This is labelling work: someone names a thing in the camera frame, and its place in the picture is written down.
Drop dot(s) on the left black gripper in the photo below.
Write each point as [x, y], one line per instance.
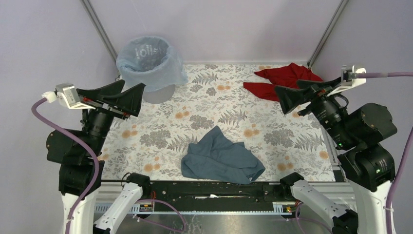
[129, 101]

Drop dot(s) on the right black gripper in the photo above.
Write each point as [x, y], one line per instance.
[289, 96]

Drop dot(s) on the grey plastic trash bin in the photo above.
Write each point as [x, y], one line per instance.
[159, 96]

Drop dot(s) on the light blue plastic trash bag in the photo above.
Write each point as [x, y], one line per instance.
[152, 61]

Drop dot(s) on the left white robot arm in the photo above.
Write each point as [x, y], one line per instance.
[77, 151]

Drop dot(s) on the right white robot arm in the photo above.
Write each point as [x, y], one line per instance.
[368, 167]

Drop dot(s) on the red cloth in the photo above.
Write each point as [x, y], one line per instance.
[284, 76]

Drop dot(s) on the floral patterned table mat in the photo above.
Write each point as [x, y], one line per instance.
[154, 143]

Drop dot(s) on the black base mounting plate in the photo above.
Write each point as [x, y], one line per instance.
[191, 195]

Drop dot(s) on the blue-grey cloth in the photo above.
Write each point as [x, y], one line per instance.
[217, 158]

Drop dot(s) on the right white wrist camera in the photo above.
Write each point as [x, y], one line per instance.
[351, 77]

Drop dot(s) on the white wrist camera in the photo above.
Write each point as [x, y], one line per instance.
[67, 96]
[351, 77]

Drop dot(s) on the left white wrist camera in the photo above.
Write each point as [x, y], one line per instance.
[67, 96]

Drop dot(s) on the aluminium slotted rail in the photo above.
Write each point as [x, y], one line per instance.
[162, 209]

